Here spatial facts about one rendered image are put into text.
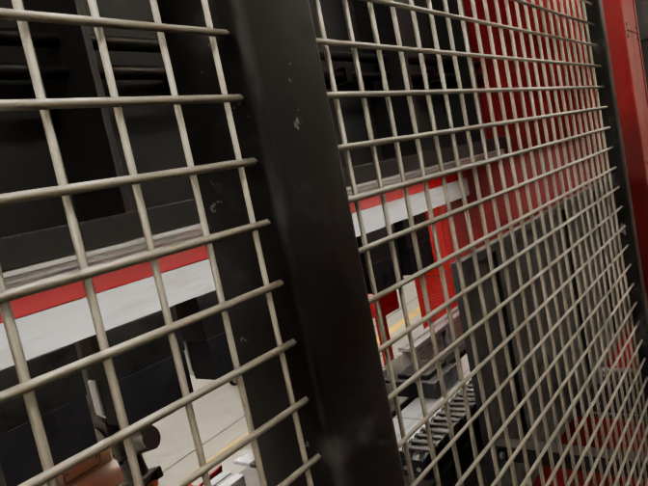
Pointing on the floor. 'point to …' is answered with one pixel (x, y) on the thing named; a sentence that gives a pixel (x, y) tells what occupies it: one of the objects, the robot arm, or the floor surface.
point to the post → (287, 239)
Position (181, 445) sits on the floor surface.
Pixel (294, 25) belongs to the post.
